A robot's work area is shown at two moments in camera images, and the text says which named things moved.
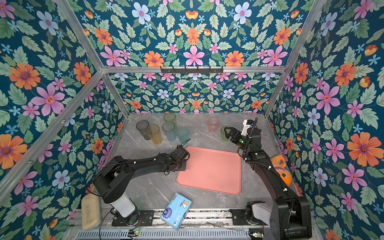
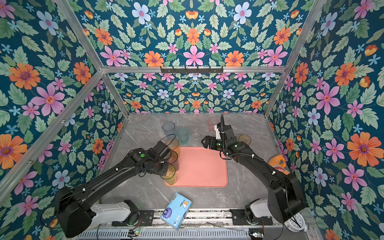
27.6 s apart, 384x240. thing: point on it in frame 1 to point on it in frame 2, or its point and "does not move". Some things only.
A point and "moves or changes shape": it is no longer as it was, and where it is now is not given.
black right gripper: (234, 131) to (213, 139)
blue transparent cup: (168, 127) does not move
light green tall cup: (170, 117) to (169, 176)
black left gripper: (186, 159) to (163, 173)
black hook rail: (192, 70) does not move
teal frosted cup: (183, 134) does not move
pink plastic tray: (212, 170) moves or changes shape
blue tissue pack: (177, 211) does not move
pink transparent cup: (213, 124) does not move
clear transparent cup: (195, 129) does not move
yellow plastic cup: (154, 132) to (173, 144)
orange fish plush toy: (279, 163) does not move
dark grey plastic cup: (142, 125) moves or changes shape
